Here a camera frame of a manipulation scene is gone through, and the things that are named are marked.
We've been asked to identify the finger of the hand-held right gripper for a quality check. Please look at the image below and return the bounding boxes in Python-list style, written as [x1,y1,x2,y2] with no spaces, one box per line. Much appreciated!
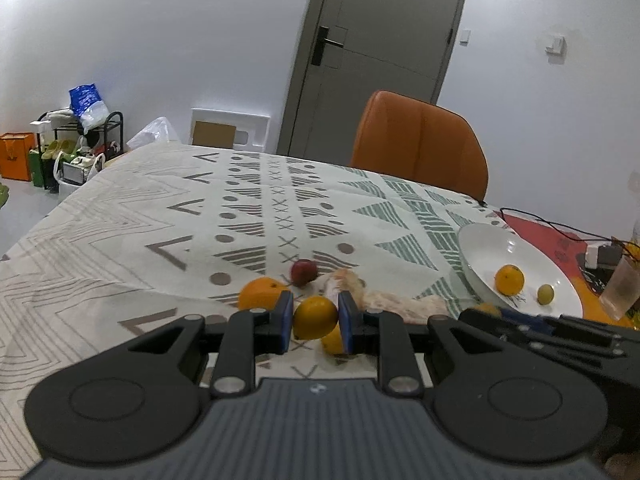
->
[459,307,566,356]

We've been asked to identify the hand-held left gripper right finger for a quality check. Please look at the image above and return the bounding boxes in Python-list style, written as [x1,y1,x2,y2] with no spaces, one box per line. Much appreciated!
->
[337,291,501,397]

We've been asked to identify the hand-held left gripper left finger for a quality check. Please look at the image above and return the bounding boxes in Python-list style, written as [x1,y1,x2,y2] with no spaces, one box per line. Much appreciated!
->
[127,290,296,397]

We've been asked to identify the yellow orange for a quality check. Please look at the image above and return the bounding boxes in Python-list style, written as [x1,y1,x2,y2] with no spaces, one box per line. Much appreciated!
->
[292,296,340,340]
[320,322,346,356]

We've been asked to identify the large orange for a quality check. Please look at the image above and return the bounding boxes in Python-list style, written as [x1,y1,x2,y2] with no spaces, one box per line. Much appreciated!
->
[237,276,291,312]

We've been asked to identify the white plate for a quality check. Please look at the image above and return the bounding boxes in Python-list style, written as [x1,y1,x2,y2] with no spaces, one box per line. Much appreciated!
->
[457,223,585,320]

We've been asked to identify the red apple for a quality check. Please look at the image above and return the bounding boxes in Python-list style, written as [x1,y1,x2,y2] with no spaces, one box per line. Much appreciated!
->
[291,259,319,288]

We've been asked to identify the clear plastic cup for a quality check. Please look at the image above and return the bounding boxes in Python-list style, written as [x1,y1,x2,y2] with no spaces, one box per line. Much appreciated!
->
[600,255,640,321]

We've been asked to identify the white power adapter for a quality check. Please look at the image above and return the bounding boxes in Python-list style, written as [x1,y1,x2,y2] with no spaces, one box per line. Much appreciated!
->
[582,241,621,271]

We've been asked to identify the red yellow table mat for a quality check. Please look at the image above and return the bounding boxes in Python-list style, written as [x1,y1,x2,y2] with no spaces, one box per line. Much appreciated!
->
[500,212,640,331]

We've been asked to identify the orange leather chair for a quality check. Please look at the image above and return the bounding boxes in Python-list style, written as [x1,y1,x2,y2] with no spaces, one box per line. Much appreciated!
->
[350,90,489,202]

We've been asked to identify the white foam packing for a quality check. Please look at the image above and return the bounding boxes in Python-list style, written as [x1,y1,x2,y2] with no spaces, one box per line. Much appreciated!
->
[190,107,272,153]

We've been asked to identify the brown cardboard sheet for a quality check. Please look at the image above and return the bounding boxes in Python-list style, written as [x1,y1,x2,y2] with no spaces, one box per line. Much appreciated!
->
[193,121,236,148]

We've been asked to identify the white plastic bag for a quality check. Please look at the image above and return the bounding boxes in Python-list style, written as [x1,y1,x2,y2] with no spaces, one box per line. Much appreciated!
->
[127,116,182,151]

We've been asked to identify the black metal rack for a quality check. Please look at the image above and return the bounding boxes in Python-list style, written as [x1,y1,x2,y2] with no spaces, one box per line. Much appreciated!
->
[37,111,124,191]

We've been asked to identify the white tote bag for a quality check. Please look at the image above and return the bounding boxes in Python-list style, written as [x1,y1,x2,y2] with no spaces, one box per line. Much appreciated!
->
[52,152,106,196]

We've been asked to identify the grey door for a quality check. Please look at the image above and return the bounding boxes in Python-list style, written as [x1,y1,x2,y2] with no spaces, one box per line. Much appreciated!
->
[277,0,473,161]

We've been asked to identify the yellow green shoes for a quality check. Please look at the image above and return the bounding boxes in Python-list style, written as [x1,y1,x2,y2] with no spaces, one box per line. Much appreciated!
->
[42,140,81,161]

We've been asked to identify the green paper bag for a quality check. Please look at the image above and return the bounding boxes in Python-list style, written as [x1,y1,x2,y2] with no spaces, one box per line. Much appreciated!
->
[27,149,46,188]

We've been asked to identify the blue plastic bag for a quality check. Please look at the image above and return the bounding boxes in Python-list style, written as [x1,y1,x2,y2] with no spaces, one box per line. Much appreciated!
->
[69,82,110,133]

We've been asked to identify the orange box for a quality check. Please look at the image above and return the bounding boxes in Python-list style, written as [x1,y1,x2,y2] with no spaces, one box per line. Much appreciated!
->
[0,132,38,181]

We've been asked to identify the black cable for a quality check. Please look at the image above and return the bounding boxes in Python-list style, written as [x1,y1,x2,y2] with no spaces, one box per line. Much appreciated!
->
[500,206,628,247]

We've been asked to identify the black door handle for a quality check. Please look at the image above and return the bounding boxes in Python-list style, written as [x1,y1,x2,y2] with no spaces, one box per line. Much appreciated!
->
[311,25,346,67]

